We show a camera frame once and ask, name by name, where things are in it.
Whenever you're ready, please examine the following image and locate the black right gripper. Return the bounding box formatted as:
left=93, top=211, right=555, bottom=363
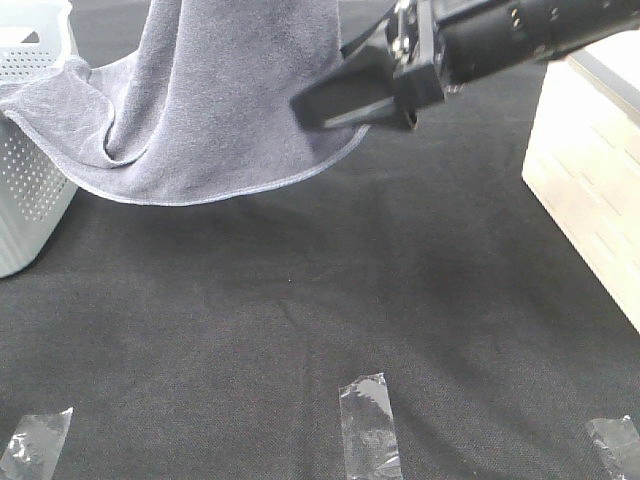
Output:
left=290, top=1, right=550, bottom=130

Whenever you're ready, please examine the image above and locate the grey purple towel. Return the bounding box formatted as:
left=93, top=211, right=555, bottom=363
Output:
left=1, top=1, right=365, bottom=206

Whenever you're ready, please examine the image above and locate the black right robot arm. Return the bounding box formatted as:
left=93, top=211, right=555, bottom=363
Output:
left=291, top=0, right=639, bottom=130

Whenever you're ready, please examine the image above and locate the cream storage box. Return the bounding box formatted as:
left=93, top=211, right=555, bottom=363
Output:
left=522, top=30, right=639, bottom=326

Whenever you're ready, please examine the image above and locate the black table mat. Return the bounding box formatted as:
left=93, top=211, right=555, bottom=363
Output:
left=0, top=0, right=640, bottom=480

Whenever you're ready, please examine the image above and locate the grey perforated laundry basket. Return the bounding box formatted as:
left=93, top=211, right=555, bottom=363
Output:
left=1, top=1, right=77, bottom=278

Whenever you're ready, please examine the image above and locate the clear tape strip middle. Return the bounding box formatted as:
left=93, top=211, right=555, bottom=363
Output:
left=339, top=373, right=403, bottom=479

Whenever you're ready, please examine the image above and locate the clear tape strip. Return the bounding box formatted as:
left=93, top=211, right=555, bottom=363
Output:
left=585, top=415, right=639, bottom=480
left=339, top=373, right=403, bottom=479
left=1, top=407, right=74, bottom=480

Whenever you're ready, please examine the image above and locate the clear tape strip right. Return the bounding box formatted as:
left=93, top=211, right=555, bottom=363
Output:
left=585, top=415, right=639, bottom=480

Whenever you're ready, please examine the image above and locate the clear tape strip left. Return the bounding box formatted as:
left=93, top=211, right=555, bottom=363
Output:
left=1, top=407, right=74, bottom=480

